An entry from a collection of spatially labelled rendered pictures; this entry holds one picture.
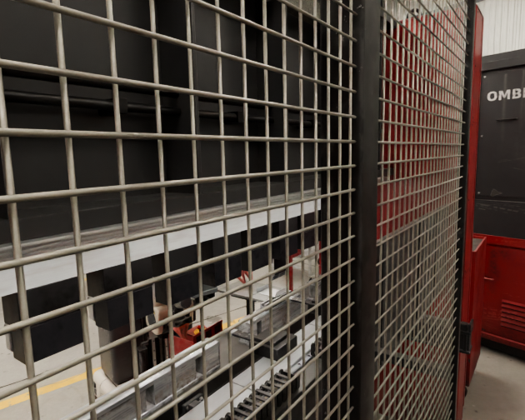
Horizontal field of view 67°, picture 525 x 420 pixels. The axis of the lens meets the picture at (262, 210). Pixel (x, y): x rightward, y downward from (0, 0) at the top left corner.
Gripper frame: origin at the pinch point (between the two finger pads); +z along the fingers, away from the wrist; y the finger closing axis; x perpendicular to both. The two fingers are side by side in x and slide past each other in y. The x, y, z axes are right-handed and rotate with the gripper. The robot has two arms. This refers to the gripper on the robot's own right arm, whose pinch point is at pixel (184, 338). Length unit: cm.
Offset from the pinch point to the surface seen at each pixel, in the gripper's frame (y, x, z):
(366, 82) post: 132, -84, -56
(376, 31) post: 134, -81, -61
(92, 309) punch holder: 44, -66, -33
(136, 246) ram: 55, -56, -46
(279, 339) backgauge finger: 69, -23, -6
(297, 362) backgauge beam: 74, -23, 0
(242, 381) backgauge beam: 67, -41, -2
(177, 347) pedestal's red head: -0.4, -4.5, 2.5
